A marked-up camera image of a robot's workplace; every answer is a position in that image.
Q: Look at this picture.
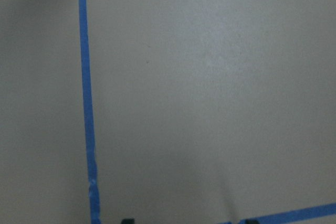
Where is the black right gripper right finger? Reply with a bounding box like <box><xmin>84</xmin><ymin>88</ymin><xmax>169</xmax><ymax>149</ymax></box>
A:
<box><xmin>244</xmin><ymin>219</ymin><xmax>256</xmax><ymax>224</ymax></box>

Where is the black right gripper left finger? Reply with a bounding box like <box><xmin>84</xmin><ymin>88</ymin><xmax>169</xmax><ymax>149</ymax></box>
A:
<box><xmin>121</xmin><ymin>218</ymin><xmax>134</xmax><ymax>224</ymax></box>

